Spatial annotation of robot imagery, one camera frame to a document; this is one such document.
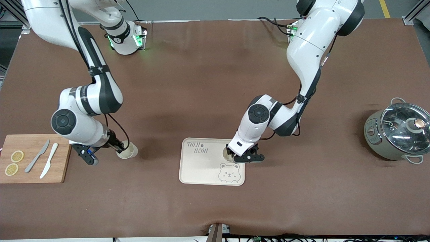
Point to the glass pot lid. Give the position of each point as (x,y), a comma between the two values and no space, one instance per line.
(399,134)

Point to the gray clamp bracket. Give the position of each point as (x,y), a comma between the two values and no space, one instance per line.
(215,233)

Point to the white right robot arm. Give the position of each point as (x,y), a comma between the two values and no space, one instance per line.
(100,94)

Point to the white plastic knife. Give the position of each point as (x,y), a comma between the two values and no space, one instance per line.
(51,158)

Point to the lemon slice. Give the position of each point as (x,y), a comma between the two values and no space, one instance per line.
(17,156)
(11,169)

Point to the gray plastic knife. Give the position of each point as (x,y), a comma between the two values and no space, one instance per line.
(32,164)

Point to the gray-green cooking pot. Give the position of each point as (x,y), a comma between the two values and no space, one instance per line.
(378,141)

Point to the cream bear print tray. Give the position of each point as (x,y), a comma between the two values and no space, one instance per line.
(201,168)

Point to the aluminium frame profile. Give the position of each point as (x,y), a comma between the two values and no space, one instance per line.
(10,8)
(411,15)

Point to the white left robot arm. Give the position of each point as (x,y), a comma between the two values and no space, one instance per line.
(309,50)

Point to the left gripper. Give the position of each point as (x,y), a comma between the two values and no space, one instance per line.
(230,151)

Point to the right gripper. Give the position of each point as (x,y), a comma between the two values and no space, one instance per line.
(113,141)

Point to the wooden cutting board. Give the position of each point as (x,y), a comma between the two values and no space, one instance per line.
(50,168)

